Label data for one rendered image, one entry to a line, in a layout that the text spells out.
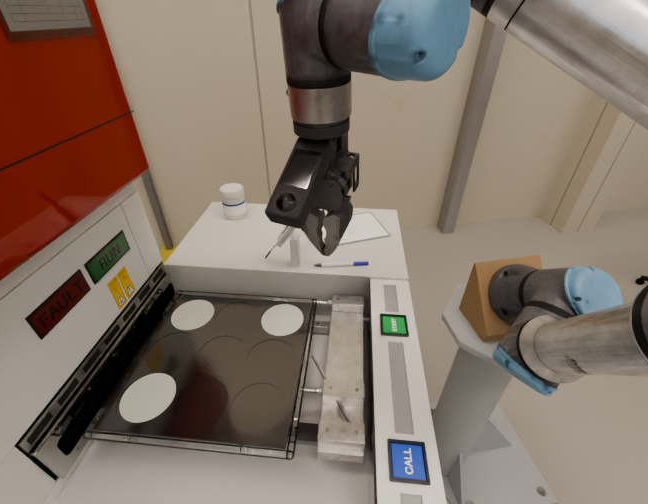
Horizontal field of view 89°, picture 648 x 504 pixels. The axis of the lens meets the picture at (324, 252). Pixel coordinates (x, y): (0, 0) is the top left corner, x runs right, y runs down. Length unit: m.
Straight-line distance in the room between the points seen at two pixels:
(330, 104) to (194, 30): 1.91
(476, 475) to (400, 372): 1.06
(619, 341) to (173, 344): 0.76
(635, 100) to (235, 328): 0.74
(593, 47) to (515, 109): 2.49
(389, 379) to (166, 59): 2.08
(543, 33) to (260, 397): 0.66
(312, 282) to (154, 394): 0.41
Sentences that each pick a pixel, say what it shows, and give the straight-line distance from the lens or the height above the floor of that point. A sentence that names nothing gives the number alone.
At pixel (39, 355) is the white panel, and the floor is 1.06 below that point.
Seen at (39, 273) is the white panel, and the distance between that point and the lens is 0.68.
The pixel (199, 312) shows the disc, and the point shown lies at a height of 0.90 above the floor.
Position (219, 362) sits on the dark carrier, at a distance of 0.76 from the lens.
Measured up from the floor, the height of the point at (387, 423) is 0.96.
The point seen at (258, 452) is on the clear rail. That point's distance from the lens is 0.65.
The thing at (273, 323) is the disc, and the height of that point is 0.90.
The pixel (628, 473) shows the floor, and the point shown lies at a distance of 2.00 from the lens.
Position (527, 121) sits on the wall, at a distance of 2.98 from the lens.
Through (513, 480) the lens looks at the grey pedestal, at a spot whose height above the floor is 0.02.
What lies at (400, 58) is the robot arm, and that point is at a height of 1.46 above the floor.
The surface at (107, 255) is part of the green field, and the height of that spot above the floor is 1.10.
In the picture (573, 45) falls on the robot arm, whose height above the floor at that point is 1.47.
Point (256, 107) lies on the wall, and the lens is 2.31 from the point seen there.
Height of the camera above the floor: 1.49
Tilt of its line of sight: 36 degrees down
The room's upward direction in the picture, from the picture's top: straight up
